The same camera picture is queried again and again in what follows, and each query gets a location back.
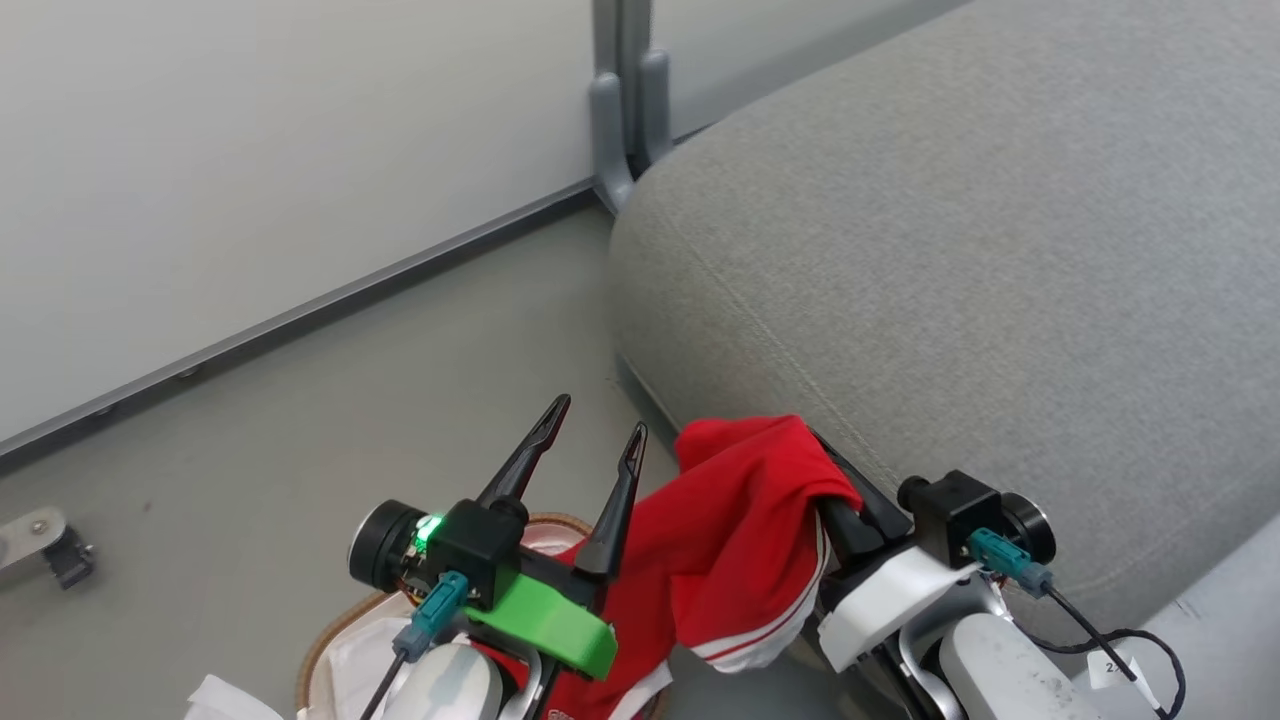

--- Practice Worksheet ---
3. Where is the white cable label tag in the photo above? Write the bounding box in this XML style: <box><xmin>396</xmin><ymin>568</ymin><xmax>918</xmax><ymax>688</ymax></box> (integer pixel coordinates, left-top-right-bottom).
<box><xmin>1084</xmin><ymin>649</ymin><xmax>1161</xmax><ymax>713</ymax></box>

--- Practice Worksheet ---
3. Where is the laundry basket brown rim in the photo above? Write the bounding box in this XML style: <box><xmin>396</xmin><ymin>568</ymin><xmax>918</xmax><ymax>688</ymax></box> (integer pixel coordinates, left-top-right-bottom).
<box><xmin>296</xmin><ymin>512</ymin><xmax>667</xmax><ymax>720</ymax></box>

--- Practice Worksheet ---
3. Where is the metal floor bracket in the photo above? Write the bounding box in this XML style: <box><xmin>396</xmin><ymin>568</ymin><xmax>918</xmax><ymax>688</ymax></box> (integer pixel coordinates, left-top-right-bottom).
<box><xmin>0</xmin><ymin>505</ymin><xmax>99</xmax><ymax>592</ymax></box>

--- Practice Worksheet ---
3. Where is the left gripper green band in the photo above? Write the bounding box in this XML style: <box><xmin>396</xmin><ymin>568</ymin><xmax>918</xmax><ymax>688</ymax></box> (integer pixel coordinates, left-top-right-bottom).
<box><xmin>463</xmin><ymin>394</ymin><xmax>649</xmax><ymax>682</ymax></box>

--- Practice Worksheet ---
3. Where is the left black cable teal plug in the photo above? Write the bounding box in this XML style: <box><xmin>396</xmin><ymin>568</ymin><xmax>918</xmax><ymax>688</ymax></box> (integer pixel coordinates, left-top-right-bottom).
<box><xmin>358</xmin><ymin>570</ymin><xmax>471</xmax><ymax>720</ymax></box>

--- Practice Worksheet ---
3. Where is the red garment with white stripes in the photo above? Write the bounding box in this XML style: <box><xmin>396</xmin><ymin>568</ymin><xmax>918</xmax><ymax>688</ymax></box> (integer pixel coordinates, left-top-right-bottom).
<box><xmin>545</xmin><ymin>414</ymin><xmax>864</xmax><ymax>720</ymax></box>

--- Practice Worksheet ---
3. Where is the white clothing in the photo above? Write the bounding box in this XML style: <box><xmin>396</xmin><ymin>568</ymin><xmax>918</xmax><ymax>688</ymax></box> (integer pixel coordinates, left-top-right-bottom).
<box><xmin>325</xmin><ymin>520</ymin><xmax>583</xmax><ymax>720</ymax></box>

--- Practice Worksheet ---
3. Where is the white cloth piece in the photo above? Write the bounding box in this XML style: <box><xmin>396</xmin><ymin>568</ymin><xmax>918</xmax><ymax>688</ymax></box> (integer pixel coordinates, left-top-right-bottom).
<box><xmin>184</xmin><ymin>674</ymin><xmax>287</xmax><ymax>720</ymax></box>

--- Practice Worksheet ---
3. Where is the black cable teal plug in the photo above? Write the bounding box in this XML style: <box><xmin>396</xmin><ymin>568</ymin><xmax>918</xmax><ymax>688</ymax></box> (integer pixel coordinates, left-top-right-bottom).
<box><xmin>966</xmin><ymin>527</ymin><xmax>1188</xmax><ymax>720</ymax></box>
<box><xmin>358</xmin><ymin>570</ymin><xmax>471</xmax><ymax>720</ymax></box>

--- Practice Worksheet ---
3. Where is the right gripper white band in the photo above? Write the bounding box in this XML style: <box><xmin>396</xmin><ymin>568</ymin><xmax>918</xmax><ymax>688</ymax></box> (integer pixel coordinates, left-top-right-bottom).
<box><xmin>810</xmin><ymin>430</ymin><xmax>987</xmax><ymax>673</ymax></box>

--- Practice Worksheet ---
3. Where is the grey partition post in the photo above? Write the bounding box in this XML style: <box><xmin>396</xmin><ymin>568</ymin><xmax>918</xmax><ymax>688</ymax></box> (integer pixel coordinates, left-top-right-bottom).
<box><xmin>587</xmin><ymin>0</ymin><xmax>674</xmax><ymax>214</ymax></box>

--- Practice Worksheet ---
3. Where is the grey wall base rail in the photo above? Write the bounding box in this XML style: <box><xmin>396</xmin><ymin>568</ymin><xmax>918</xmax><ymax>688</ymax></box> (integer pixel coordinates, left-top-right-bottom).
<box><xmin>0</xmin><ymin>177</ymin><xmax>603</xmax><ymax>473</ymax></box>

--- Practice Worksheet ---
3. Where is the right black cable teal plug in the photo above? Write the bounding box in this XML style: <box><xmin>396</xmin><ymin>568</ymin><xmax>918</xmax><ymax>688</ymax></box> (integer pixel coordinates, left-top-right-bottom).
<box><xmin>966</xmin><ymin>527</ymin><xmax>1188</xmax><ymax>720</ymax></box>

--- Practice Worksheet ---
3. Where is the grey fabric sofa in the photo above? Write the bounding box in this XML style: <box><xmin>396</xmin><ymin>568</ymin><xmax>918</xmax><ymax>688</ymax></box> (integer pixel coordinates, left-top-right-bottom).
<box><xmin>606</xmin><ymin>0</ymin><xmax>1280</xmax><ymax>653</ymax></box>

